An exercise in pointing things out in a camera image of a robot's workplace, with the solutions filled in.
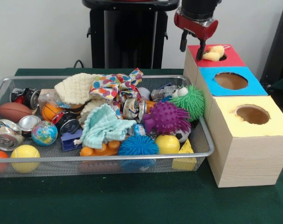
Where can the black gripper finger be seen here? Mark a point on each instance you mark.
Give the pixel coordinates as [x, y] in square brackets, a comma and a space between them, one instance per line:
[183, 42]
[200, 50]

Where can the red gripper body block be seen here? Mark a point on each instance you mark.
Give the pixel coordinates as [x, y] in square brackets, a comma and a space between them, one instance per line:
[197, 26]

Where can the pale yellow plush toy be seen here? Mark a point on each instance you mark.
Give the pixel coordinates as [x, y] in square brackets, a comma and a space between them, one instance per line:
[213, 54]

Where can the green spiky ball with eyes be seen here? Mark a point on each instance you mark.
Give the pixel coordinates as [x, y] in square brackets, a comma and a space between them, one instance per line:
[192, 102]

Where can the colourful patterned cloth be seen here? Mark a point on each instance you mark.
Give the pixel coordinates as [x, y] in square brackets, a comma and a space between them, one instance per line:
[111, 84]

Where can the cream white cloth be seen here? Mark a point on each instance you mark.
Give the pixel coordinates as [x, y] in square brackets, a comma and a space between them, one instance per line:
[73, 89]

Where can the wooden box with three holes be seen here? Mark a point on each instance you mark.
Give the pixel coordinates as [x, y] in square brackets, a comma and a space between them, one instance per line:
[246, 158]

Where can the shallow clear mesh bin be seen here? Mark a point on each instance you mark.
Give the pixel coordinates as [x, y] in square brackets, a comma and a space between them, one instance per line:
[108, 166]

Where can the silver toy robot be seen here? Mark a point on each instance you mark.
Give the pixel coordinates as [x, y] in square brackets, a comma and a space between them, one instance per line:
[163, 92]

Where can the purple spiky toy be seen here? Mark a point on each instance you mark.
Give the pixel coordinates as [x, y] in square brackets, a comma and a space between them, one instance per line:
[167, 119]

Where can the black chair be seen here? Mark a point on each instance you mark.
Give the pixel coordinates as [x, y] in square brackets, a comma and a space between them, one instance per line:
[278, 46]

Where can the crushed silver drink can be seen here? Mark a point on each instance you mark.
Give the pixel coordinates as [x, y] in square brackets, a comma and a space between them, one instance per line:
[133, 107]

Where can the blue spiky ball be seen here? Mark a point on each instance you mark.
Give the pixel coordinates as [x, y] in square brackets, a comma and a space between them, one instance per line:
[138, 145]

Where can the light blue cloth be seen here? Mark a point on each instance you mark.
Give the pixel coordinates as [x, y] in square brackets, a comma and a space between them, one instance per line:
[104, 126]

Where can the yellow ball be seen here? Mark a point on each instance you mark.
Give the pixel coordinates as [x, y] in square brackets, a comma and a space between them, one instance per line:
[25, 155]

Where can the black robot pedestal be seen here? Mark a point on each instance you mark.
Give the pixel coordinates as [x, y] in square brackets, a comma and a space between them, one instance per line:
[122, 35]

